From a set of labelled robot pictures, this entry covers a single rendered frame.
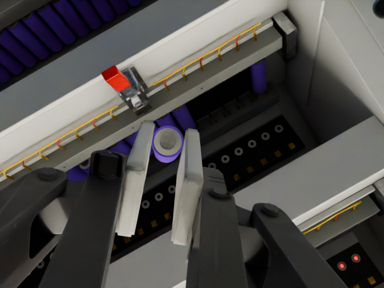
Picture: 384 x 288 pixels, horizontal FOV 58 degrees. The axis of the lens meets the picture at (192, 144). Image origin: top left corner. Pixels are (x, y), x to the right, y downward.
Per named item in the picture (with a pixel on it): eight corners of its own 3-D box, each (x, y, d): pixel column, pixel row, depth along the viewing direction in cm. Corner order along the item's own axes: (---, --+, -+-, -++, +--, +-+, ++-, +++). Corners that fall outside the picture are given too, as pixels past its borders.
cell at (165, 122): (166, 133, 44) (148, 110, 39) (178, 126, 44) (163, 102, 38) (171, 144, 44) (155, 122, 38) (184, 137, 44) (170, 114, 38)
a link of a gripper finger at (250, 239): (200, 219, 12) (287, 234, 12) (197, 164, 16) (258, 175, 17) (191, 257, 12) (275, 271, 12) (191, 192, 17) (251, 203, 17)
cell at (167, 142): (167, 167, 25) (170, 164, 19) (148, 151, 25) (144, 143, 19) (183, 148, 26) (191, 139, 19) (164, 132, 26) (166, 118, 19)
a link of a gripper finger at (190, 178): (184, 176, 13) (204, 179, 13) (186, 127, 19) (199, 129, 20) (170, 244, 14) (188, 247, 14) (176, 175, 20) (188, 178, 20)
